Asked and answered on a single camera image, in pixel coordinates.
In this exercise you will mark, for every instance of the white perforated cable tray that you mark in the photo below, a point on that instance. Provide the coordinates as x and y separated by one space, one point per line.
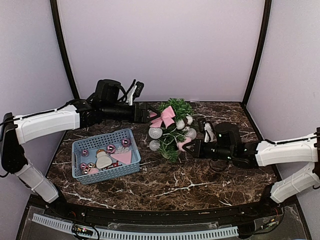
101 233

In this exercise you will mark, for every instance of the white cotton boll ornament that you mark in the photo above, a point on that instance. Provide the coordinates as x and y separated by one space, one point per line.
185 123

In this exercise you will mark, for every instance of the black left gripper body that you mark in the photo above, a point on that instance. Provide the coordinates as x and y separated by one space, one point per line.
111 113

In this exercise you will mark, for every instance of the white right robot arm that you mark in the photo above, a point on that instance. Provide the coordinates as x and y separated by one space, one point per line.
304 149

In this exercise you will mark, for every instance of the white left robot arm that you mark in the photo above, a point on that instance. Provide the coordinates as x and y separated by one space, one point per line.
19 130

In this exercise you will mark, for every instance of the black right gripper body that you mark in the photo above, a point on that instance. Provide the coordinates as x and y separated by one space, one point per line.
223 153

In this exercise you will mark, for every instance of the pink fabric triangle piece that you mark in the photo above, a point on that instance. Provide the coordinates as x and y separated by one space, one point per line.
124 157

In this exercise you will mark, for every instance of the light blue plastic basket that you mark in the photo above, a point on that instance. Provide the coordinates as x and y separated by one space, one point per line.
83 151

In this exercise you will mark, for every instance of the pink fabric bow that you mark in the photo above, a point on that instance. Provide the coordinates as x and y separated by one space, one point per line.
167 118

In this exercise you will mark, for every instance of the white ball string lights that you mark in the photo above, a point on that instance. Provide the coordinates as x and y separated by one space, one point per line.
162 138

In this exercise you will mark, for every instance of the small green christmas tree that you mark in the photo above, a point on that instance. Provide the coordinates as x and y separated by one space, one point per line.
181 108

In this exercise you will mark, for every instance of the white snowman ornament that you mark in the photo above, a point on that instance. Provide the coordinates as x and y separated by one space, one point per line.
102 159

